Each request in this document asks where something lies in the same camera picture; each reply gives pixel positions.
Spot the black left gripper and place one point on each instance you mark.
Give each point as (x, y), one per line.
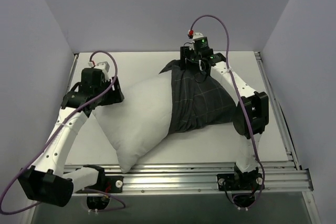
(114, 94)

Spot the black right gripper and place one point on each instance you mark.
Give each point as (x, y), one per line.
(184, 57)

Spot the white pillow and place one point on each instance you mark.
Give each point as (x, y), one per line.
(140, 122)

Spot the dark grey checked pillowcase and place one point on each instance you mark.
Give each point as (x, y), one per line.
(197, 101)

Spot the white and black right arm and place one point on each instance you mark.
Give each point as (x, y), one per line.
(251, 115)

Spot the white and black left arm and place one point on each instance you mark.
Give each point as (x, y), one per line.
(44, 180)

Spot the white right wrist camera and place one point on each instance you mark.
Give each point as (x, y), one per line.
(192, 35)

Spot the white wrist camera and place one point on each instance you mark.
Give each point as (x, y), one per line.
(103, 66)
(192, 35)

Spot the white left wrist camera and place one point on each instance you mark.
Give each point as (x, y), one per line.
(103, 66)

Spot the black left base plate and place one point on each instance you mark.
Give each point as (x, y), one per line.
(108, 184)

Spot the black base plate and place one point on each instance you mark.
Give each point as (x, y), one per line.
(108, 184)
(240, 182)

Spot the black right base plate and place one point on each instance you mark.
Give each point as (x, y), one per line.
(240, 182)

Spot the aluminium front frame rail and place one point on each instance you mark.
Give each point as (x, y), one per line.
(281, 177)

